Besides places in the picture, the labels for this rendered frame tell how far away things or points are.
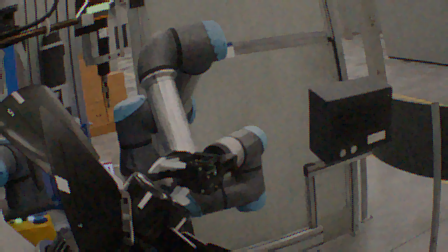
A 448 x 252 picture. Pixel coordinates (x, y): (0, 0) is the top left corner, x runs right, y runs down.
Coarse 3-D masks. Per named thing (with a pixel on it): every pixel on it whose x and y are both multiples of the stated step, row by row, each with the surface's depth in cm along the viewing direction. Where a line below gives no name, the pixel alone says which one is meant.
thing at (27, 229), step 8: (48, 216) 131; (8, 224) 126; (16, 224) 126; (24, 224) 126; (32, 224) 125; (40, 224) 125; (48, 224) 125; (24, 232) 122; (32, 232) 123; (40, 232) 123; (48, 232) 124; (32, 240) 123; (40, 240) 124
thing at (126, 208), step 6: (120, 192) 81; (126, 192) 84; (126, 204) 83; (126, 210) 83; (126, 222) 82; (126, 228) 81; (132, 228) 84; (132, 234) 83; (126, 240) 80; (132, 240) 83
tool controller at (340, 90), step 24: (312, 96) 149; (336, 96) 144; (360, 96) 145; (384, 96) 149; (312, 120) 153; (336, 120) 145; (360, 120) 148; (384, 120) 152; (312, 144) 156; (336, 144) 148; (360, 144) 152; (384, 144) 157
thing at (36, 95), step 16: (32, 96) 93; (48, 96) 97; (0, 112) 83; (16, 112) 87; (32, 112) 90; (64, 112) 96; (0, 128) 81; (16, 128) 84; (32, 128) 87; (16, 144) 83; (32, 144) 85; (32, 160) 84; (48, 160) 86
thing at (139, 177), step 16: (144, 176) 94; (128, 192) 87; (144, 192) 85; (160, 192) 86; (144, 208) 85; (160, 208) 85; (176, 208) 86; (144, 224) 85; (160, 224) 85; (176, 224) 87; (144, 240) 86; (160, 240) 86
